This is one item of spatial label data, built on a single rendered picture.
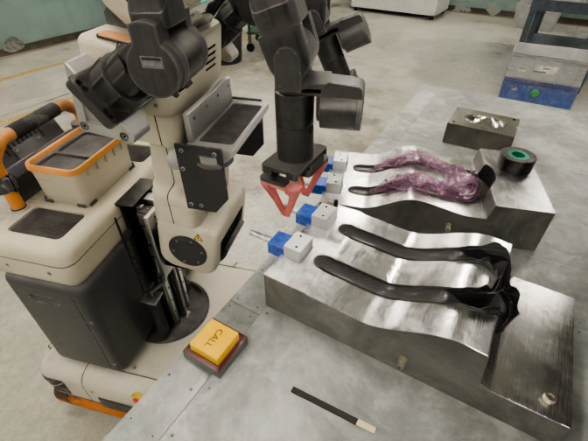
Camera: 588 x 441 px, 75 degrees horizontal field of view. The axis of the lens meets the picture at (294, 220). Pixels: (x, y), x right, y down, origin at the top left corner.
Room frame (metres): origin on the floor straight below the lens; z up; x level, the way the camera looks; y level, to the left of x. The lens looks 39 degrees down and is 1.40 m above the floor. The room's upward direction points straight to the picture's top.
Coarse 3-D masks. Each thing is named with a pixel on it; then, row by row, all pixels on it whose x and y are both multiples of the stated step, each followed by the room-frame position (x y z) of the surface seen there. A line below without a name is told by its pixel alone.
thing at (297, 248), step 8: (256, 232) 0.58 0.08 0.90; (280, 232) 0.57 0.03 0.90; (296, 232) 0.56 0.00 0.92; (264, 240) 0.56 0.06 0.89; (272, 240) 0.55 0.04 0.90; (280, 240) 0.55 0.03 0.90; (288, 240) 0.55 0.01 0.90; (296, 240) 0.53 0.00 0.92; (304, 240) 0.53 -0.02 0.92; (312, 240) 0.54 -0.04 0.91; (272, 248) 0.53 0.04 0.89; (280, 248) 0.52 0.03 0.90; (288, 248) 0.51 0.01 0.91; (296, 248) 0.51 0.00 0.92; (304, 248) 0.51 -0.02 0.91; (288, 256) 0.51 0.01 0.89; (296, 256) 0.50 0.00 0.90; (304, 256) 0.51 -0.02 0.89
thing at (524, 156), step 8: (504, 152) 0.82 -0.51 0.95; (512, 152) 0.82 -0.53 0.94; (520, 152) 0.82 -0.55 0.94; (528, 152) 0.82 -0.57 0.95; (504, 160) 0.79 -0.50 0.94; (512, 160) 0.78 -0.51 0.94; (520, 160) 0.78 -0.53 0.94; (528, 160) 0.78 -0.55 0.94; (504, 168) 0.79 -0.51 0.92; (512, 168) 0.77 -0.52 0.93; (520, 168) 0.77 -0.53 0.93; (528, 168) 0.77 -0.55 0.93
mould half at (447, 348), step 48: (336, 240) 0.56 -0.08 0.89; (432, 240) 0.55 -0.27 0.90; (480, 240) 0.51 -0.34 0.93; (288, 288) 0.44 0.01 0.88; (336, 288) 0.44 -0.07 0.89; (528, 288) 0.46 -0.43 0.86; (336, 336) 0.39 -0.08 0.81; (384, 336) 0.35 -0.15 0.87; (432, 336) 0.32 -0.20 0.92; (480, 336) 0.31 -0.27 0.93; (528, 336) 0.36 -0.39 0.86; (432, 384) 0.31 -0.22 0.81; (480, 384) 0.28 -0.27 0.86; (528, 384) 0.28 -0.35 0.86; (528, 432) 0.23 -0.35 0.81
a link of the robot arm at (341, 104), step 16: (288, 48) 0.49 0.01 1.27; (288, 64) 0.49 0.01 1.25; (288, 80) 0.49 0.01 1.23; (304, 80) 0.51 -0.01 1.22; (320, 80) 0.51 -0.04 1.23; (336, 80) 0.51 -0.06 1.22; (352, 80) 0.51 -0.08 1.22; (320, 96) 0.51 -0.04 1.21; (336, 96) 0.50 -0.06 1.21; (352, 96) 0.50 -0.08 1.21; (320, 112) 0.50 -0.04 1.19; (336, 112) 0.49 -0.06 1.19; (352, 112) 0.49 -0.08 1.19; (336, 128) 0.50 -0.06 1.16; (352, 128) 0.49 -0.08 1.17
